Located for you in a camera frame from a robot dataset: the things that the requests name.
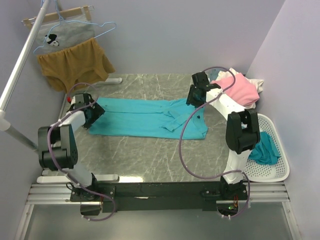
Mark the turquoise polo shirt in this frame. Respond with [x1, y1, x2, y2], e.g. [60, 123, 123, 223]
[89, 97, 208, 140]

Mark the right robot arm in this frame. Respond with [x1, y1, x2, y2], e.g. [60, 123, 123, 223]
[178, 71, 261, 193]

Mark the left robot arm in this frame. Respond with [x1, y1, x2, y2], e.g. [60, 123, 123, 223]
[37, 93, 105, 201]

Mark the grey-blue folded shirt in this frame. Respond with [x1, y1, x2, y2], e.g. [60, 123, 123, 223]
[206, 68, 220, 82]

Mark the pink folded shirt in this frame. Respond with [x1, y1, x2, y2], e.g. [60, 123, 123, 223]
[210, 72, 261, 110]

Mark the brown mustard shirt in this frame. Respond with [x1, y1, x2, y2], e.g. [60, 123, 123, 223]
[37, 37, 116, 93]

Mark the cream white shirt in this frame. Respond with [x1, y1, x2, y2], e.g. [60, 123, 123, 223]
[215, 67, 265, 114]

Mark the grey panda shirt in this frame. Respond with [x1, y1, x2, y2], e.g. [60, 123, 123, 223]
[34, 21, 95, 55]

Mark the white clothes rack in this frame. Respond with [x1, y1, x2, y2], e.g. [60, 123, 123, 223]
[0, 0, 123, 184]

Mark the teal shirt in basket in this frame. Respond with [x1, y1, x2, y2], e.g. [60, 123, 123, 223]
[248, 131, 281, 166]

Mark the black base beam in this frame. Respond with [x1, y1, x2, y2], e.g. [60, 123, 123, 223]
[70, 181, 249, 216]

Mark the white laundry basket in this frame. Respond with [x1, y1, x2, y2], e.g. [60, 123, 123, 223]
[244, 113, 290, 183]

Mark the wooden clip hanger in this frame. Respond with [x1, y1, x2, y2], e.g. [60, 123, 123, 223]
[21, 5, 95, 30]

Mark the light blue wire hanger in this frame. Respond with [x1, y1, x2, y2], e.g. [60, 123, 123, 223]
[33, 1, 117, 55]

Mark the aluminium rail frame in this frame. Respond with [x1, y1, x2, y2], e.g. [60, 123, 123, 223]
[25, 182, 291, 205]

